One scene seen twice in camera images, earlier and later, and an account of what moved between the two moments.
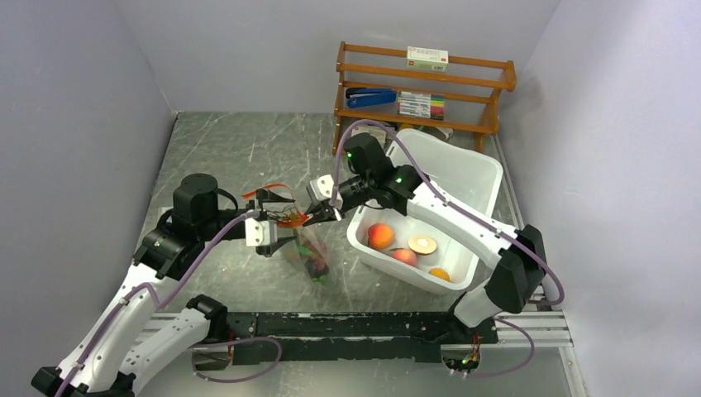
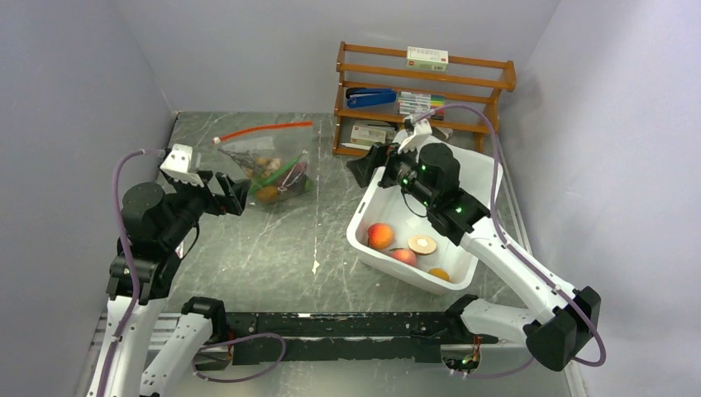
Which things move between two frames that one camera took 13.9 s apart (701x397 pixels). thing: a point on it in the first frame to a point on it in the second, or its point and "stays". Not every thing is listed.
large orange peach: x=380 y=236 stays
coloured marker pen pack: x=419 y=104 stays
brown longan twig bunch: x=289 y=213 to x=256 y=167
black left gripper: x=267 y=196 to x=234 y=193
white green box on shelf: x=426 y=58 stays
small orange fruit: x=440 y=273 stays
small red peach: x=406 y=256 stays
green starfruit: x=306 y=251 to x=278 y=175
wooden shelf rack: x=429 y=91 stays
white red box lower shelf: x=378 y=131 stays
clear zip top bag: x=306 y=246 to x=279 y=160
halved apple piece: x=422 y=244 stays
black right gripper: x=323 y=214 to x=364 y=167
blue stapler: x=360 y=97 stays
